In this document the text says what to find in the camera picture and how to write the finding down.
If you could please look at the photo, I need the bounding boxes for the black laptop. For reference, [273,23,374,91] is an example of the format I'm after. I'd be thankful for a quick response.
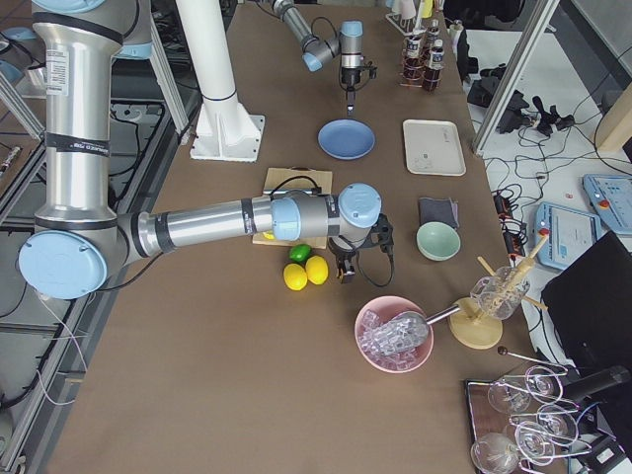
[542,231,631,369]

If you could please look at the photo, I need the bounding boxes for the metal ice scoop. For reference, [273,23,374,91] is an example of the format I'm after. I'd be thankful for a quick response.
[373,305,459,355]

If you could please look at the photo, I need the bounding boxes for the pink bowl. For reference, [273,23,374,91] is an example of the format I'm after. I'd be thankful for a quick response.
[355,295,434,373]

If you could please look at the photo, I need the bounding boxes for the yellow lemon upper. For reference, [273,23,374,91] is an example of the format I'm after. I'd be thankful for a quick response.
[305,256,329,285]

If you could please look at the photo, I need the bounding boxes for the steel muddler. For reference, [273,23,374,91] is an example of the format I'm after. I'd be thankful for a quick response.
[263,187,322,197]

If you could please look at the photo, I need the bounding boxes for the wire wine glass rack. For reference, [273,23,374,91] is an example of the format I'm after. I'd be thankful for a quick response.
[464,363,592,473]

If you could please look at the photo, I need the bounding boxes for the green lime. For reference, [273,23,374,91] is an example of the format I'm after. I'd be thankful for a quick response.
[288,244,312,264]

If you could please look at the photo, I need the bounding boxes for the copper wire bottle rack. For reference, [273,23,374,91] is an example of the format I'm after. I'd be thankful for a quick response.
[399,29,444,92]

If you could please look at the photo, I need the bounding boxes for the clear ice cubes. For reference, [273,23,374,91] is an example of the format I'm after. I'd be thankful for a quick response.
[356,310,431,373]

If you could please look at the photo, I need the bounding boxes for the blue teach pendant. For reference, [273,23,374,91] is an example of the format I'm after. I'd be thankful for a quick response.
[534,201,602,270]
[583,174,631,236]

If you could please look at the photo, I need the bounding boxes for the blue plate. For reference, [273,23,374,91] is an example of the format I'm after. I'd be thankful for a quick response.
[317,118,375,161]

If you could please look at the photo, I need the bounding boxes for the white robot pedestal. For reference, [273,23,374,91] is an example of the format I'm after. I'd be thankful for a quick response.
[177,0,265,163]

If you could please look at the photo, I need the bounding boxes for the green bowl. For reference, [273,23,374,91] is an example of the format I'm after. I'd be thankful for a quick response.
[416,221,461,262]

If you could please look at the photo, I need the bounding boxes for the wooden cutting board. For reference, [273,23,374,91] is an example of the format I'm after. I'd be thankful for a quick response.
[252,168,333,250]

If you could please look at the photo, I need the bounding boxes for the wooden cup tree stand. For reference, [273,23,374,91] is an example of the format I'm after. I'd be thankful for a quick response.
[448,235,548,350]

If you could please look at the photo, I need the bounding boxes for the clear glass mug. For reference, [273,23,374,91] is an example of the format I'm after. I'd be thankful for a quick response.
[470,267,530,320]

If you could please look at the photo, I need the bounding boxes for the yellow lemon lower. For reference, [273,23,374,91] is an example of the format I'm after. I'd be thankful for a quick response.
[282,263,308,291]

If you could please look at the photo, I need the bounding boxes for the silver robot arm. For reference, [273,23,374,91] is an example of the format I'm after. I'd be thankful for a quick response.
[269,0,377,118]
[18,1,394,299]

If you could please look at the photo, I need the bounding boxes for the cream serving tray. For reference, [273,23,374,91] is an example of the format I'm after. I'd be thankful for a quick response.
[403,118,466,177]

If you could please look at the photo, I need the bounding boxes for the dark drink bottle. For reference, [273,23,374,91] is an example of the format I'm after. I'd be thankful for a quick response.
[422,39,444,92]
[426,19,440,49]
[402,30,425,87]

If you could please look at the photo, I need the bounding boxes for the grey folded cloth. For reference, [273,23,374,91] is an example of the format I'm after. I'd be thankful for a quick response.
[418,197,459,229]

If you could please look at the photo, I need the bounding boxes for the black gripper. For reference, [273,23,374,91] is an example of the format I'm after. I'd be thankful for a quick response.
[327,213,394,284]
[340,62,377,116]

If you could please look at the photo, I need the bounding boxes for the yellow lemon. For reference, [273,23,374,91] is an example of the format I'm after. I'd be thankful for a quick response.
[282,263,308,291]
[305,256,329,285]

